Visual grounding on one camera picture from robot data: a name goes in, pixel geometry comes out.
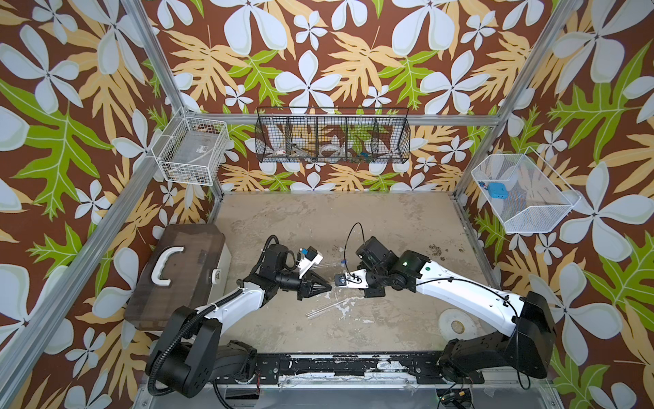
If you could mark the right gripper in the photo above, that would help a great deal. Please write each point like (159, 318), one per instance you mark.
(371, 293)

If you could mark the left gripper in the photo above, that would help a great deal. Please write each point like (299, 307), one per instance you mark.
(306, 285)

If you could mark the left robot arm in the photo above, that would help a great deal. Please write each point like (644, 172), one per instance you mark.
(189, 354)

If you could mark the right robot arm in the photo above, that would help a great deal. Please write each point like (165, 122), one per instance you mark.
(524, 328)

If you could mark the white tape roll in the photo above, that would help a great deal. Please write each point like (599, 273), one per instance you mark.
(455, 324)

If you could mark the brown plastic case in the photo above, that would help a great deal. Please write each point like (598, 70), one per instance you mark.
(189, 267)

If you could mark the blue object in basket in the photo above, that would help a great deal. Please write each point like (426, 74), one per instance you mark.
(497, 190)

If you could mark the white mesh basket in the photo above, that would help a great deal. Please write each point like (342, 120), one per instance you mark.
(539, 197)

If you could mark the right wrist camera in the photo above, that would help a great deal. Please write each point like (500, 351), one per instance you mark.
(352, 280)

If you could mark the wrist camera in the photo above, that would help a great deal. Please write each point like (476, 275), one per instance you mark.
(352, 280)
(306, 259)

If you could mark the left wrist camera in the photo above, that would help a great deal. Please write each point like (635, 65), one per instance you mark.
(306, 259)

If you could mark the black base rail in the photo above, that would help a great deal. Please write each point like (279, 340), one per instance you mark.
(421, 367)

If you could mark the black wire basket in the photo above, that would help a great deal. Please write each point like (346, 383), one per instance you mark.
(332, 134)

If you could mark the white wire basket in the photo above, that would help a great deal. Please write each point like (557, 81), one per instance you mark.
(190, 149)

